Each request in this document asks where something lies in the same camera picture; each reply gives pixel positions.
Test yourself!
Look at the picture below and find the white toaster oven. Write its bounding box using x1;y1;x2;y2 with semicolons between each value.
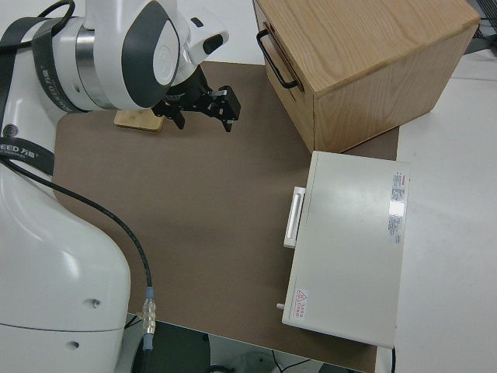
275;150;412;347

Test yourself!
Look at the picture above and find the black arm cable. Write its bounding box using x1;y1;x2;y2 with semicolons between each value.
0;157;158;373

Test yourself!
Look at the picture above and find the black box handle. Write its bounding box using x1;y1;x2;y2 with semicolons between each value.
255;30;300;89

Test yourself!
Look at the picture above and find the large wooden box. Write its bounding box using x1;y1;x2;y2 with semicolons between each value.
252;0;481;155

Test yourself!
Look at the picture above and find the brown table mat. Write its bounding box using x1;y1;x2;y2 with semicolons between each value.
52;60;401;373

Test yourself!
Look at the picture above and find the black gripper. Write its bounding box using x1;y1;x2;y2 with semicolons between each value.
151;69;242;134

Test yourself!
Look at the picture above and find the wooden mug tree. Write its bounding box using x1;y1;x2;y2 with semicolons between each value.
113;108;164;133

